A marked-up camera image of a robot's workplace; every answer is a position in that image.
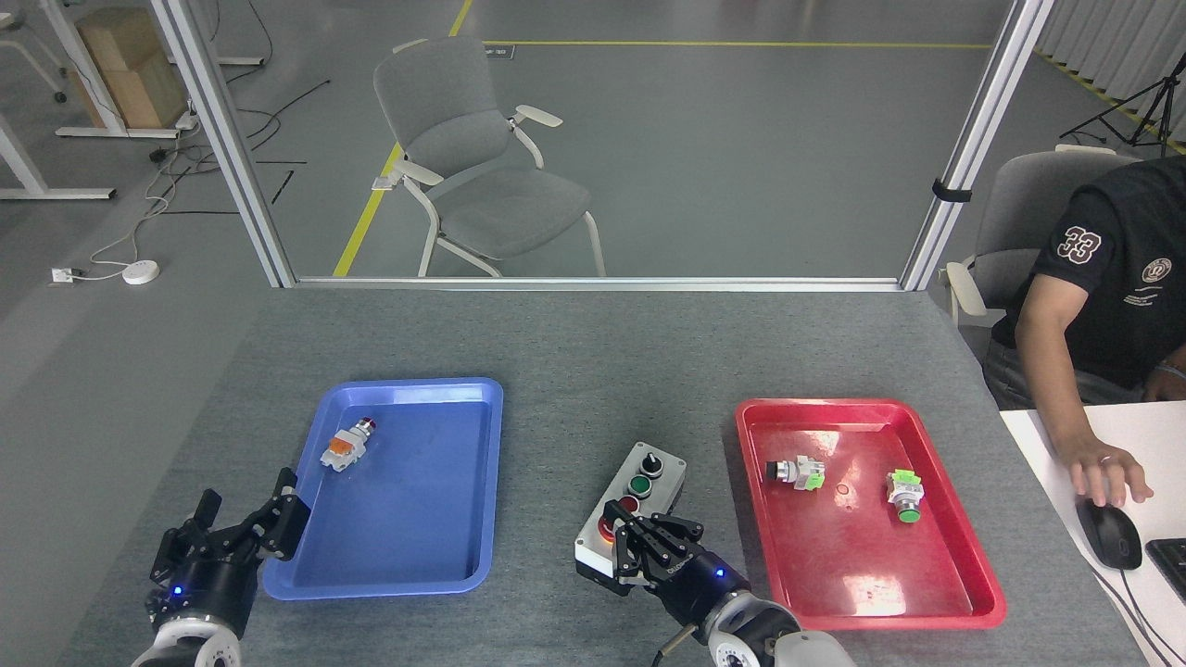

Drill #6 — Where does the person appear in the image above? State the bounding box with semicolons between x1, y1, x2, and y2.
982;156;1186;410

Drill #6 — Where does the black selector switch green block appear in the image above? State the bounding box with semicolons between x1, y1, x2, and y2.
765;456;826;492

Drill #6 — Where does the white desk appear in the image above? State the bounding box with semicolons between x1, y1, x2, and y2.
999;400;1186;667

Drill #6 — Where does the grey control box with buttons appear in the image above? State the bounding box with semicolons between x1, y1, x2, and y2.
574;442;688;596

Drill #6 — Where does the black mouse cable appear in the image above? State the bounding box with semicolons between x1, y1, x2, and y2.
1089;561;1183;667

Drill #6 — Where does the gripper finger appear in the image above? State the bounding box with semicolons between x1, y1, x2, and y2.
601;501;664;585
218;468;312;560
150;489;224;581
634;516;704;562

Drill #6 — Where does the brown cardboard box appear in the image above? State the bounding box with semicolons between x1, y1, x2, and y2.
69;7;189;129

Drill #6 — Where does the silver aluminium post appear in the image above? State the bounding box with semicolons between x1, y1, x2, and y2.
150;0;296;288

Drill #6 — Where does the green push button switch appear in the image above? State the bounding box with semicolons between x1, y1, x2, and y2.
886;470;927;525

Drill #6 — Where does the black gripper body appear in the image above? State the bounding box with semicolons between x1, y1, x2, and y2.
648;553;748;636
145;545;263;632

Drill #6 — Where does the silver post with black strap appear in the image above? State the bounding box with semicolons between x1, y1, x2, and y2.
901;0;1057;291

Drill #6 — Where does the white desk leg frame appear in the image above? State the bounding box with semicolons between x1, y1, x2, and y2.
0;111;117;201
37;0;182;139

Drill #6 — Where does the red plastic tray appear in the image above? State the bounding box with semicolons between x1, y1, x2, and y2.
735;397;1008;632

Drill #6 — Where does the white floor cable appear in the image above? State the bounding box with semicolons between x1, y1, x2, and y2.
74;120;201;279

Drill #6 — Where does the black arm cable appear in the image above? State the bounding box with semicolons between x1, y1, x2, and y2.
651;625;698;667

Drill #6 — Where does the grey chair with white armrests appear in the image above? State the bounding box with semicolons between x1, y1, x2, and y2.
940;144;1142;327
372;35;608;277

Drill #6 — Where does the black floor cable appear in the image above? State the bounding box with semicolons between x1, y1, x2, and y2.
148;0;332;200

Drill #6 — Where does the black tripod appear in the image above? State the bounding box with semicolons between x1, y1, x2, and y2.
1061;56;1186;164

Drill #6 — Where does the black computer mouse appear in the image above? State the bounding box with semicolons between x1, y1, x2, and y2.
1076;497;1144;571

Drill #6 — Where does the person's right hand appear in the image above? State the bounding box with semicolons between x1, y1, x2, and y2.
1068;442;1155;509

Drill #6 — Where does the red push button orange block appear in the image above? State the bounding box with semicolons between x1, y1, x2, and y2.
320;417;378;473

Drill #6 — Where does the blue plastic tray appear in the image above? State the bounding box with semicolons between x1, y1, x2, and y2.
262;376;504;600

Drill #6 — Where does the black keyboard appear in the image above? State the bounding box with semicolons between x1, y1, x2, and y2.
1146;537;1186;604

